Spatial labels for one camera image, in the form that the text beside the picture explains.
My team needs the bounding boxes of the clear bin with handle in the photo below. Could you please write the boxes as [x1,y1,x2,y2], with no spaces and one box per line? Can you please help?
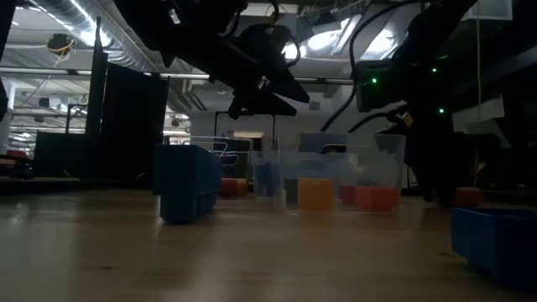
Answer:
[190,134,255,198]

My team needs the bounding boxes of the wide clear plastic bin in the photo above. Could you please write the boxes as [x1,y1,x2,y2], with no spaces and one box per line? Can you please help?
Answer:
[250,150,361,199]

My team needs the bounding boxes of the white ceiling duct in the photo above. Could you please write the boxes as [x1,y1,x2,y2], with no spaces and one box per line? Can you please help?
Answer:
[461,0,514,22]

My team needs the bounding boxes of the small red-orange block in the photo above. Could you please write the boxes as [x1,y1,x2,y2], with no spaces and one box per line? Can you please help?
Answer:
[354,185,401,212]

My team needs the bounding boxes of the small blue block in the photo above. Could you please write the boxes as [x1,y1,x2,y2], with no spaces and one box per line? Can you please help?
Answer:
[450,206,537,293]

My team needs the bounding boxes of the ceiling cable reel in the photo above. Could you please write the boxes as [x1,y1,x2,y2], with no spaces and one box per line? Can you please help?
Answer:
[45,32,76,56]

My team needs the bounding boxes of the silver ventilation duct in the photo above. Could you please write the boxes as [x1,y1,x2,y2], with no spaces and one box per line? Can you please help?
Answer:
[24,0,159,73]

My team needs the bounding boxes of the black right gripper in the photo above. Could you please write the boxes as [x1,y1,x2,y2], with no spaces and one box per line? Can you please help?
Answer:
[398,107,461,206]

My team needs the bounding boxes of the orange cylinder block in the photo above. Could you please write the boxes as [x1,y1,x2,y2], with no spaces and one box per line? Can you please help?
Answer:
[454,186,484,208]

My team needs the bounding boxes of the black low cabinet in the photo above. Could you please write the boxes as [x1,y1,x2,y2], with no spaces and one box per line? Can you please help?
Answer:
[33,130,89,178]

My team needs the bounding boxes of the medium blue block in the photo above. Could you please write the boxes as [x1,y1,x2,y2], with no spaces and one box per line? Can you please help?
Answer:
[253,161,280,198]

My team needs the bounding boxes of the white column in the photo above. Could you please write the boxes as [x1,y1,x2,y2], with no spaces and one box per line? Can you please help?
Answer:
[0,79,17,155]

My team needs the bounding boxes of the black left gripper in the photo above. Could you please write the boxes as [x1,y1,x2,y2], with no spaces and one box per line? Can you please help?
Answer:
[217,24,311,119]

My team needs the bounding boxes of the grey slanted box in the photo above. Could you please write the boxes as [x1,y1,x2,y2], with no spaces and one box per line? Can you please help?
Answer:
[463,117,512,152]

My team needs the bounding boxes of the small orange-yellow block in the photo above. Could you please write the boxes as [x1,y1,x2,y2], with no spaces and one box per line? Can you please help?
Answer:
[297,177,336,213]

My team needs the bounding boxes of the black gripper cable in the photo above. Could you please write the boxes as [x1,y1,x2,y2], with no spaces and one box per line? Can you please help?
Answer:
[320,96,404,134]

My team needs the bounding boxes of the red cylinder block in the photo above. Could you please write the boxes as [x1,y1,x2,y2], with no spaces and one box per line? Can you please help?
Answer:
[220,178,239,198]

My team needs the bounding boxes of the small clear plastic bin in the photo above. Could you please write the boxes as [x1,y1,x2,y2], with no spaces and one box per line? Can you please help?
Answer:
[277,132,407,217]

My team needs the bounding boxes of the black partition panel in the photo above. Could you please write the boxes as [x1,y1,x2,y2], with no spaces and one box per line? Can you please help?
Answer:
[85,16,169,190]

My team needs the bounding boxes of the horizontal metal pipe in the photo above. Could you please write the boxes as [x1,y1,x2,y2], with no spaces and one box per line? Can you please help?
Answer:
[0,66,356,87]

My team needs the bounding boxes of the long blue block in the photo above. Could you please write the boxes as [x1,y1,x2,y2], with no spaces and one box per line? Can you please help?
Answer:
[152,143,223,225]

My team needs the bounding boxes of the small red block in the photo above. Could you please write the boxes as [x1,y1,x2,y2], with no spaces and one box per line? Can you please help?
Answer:
[339,184,357,206]

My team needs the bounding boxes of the black gantry frame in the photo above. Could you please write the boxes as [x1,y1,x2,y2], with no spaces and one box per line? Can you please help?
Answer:
[213,110,277,142]

